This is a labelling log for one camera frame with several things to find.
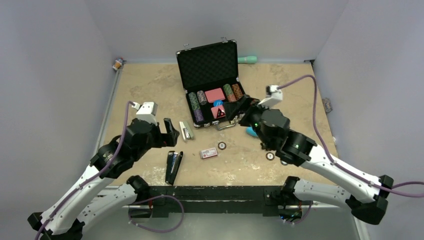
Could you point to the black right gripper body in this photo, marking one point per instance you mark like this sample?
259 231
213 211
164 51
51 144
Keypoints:
252 118

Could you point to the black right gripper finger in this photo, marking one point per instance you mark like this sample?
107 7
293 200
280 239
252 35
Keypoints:
245 102
233 109

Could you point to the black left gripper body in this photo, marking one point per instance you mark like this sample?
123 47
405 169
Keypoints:
157 139

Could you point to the beige stapler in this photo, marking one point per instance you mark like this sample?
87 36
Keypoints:
187 132

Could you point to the black stapler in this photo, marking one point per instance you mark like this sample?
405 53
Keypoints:
172 166

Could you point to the red staple box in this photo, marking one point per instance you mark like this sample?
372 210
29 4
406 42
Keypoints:
208 153

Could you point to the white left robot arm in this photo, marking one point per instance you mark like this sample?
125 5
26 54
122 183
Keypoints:
77 211

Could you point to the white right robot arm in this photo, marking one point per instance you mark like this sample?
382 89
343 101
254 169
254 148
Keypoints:
363 194

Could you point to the blue marker pen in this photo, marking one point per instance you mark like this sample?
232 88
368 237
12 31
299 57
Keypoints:
250 131

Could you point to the pink card deck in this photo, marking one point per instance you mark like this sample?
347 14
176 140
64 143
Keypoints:
213 95

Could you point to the brown poker chip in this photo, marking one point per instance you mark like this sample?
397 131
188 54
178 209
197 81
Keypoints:
222 145

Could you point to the red-brown poker chip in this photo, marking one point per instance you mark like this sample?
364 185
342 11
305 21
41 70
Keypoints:
270 156

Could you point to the mint green bottle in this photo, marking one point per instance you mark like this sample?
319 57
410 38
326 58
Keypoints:
250 60

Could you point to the black poker chip case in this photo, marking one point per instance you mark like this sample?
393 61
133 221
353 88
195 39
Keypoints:
208 67

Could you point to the small orange bottle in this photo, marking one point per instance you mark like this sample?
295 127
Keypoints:
118 63

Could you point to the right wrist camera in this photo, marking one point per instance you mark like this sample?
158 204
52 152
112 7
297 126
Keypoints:
274 95

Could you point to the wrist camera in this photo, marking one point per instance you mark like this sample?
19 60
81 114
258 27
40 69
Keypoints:
146 111
274 95

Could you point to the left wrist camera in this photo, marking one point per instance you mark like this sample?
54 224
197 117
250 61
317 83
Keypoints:
146 111

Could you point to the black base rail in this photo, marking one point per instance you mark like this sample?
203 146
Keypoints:
269 201

